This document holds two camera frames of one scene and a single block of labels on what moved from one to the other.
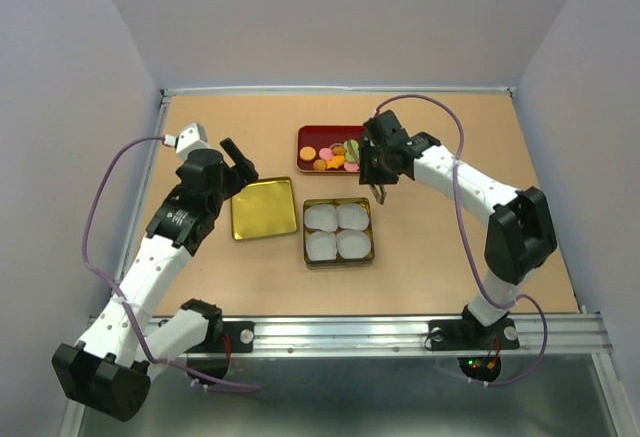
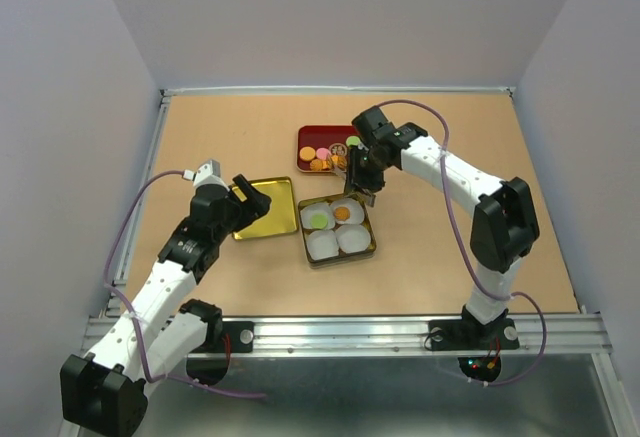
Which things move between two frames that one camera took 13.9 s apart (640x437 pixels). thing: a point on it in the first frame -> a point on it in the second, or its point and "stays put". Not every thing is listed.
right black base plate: (466, 334) stays put
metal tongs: (379, 191) -> (369, 197)
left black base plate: (237, 337) stays put
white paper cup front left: (321, 246) stays put
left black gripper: (244, 167) -> (255, 206)
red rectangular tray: (324, 136) stays put
